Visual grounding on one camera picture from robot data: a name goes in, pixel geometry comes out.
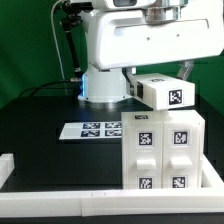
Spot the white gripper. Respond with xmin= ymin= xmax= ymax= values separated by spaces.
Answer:
xmin=87 ymin=9 xmax=224 ymax=96

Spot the small white cabinet top block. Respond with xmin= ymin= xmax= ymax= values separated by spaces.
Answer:
xmin=134 ymin=73 xmax=195 ymax=110

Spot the white cabinet door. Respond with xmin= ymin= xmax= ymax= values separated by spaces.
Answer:
xmin=162 ymin=111 xmax=204 ymax=189
xmin=121 ymin=112 xmax=163 ymax=189

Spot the white cabinet body box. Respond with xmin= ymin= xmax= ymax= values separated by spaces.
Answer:
xmin=121 ymin=110 xmax=205 ymax=189

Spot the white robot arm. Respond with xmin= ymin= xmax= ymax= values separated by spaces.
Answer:
xmin=56 ymin=0 xmax=224 ymax=110

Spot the white marker sheet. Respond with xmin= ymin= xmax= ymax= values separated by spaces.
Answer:
xmin=59 ymin=121 xmax=122 ymax=140

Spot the white left fence piece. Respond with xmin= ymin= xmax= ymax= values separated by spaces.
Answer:
xmin=0 ymin=154 xmax=15 ymax=189

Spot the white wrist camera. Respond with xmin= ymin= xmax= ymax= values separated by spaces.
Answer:
xmin=104 ymin=0 xmax=156 ymax=10

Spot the black floor cable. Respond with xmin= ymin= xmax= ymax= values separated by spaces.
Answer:
xmin=18 ymin=80 xmax=83 ymax=98

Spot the black cable hose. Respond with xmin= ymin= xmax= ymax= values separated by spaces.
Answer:
xmin=59 ymin=13 xmax=84 ymax=83

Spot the white right fence rail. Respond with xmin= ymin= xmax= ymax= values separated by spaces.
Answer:
xmin=202 ymin=156 xmax=224 ymax=188

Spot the white fence rail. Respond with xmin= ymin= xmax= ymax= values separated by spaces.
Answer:
xmin=0 ymin=188 xmax=224 ymax=218
xmin=202 ymin=156 xmax=224 ymax=188

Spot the white front fence rail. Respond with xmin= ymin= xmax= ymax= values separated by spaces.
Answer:
xmin=0 ymin=188 xmax=224 ymax=218

